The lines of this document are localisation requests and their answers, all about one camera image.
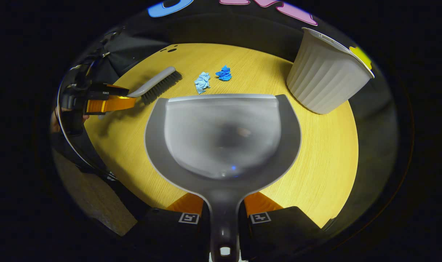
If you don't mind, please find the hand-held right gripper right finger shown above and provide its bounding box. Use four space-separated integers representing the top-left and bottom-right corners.
238 192 327 262

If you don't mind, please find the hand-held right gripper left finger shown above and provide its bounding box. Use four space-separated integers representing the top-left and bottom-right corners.
134 192 211 262

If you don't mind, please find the small grey broom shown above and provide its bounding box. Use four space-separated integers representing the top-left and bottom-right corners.
97 66 183 120

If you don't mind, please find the light blue paper scrap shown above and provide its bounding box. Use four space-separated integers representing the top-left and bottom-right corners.
194 71 211 95

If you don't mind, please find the grey plastic dustpan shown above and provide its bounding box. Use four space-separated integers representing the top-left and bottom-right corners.
144 94 302 262

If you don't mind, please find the white ribbed garbage bin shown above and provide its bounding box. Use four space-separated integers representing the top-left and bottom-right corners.
286 27 375 115

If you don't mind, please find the black backdrop cloth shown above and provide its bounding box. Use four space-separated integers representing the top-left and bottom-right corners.
57 0 401 237

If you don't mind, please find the thin grey cable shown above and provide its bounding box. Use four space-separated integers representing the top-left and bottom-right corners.
56 106 114 179

